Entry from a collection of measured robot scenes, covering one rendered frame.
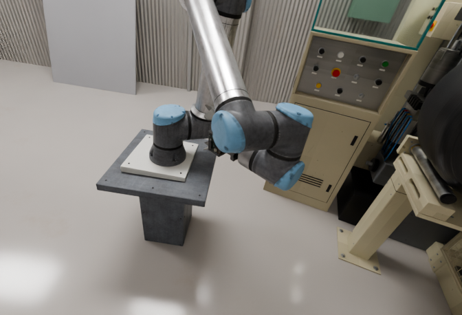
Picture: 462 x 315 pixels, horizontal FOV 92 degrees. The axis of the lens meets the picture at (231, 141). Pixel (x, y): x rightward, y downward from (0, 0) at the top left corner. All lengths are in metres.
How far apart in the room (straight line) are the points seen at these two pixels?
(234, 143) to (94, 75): 3.40
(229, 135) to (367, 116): 1.28
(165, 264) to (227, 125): 1.24
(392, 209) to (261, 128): 1.26
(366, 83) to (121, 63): 2.94
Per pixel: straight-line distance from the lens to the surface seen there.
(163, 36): 3.66
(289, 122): 0.52
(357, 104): 1.64
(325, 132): 1.65
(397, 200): 1.58
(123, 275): 1.59
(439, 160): 1.04
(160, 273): 1.56
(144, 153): 1.27
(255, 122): 0.47
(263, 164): 0.59
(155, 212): 1.42
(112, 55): 3.58
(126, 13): 3.49
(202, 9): 0.71
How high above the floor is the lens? 1.40
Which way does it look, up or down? 34 degrees down
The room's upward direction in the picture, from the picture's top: 9 degrees clockwise
